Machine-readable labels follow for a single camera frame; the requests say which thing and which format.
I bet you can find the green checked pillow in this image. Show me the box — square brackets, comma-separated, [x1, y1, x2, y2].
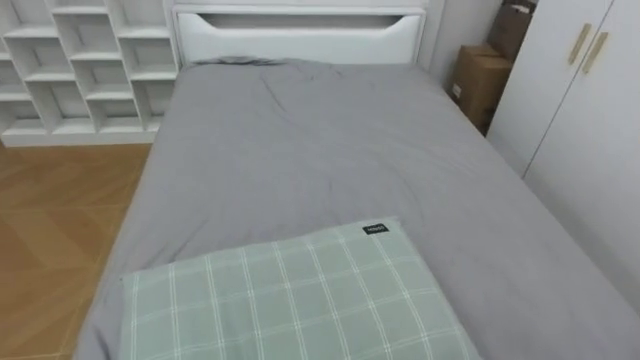
[118, 216, 484, 360]

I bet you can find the light brown cardboard box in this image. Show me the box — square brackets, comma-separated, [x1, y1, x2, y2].
[450, 43, 513, 135]

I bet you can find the dark brown cardboard box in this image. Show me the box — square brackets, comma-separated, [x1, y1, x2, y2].
[486, 0, 540, 64]

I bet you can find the white cube shelf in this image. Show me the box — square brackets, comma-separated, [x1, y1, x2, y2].
[0, 0, 182, 149]

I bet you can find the white wardrobe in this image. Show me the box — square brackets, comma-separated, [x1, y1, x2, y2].
[485, 0, 640, 317]

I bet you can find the grey bed with white frame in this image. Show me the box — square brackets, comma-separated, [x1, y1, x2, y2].
[72, 3, 640, 360]

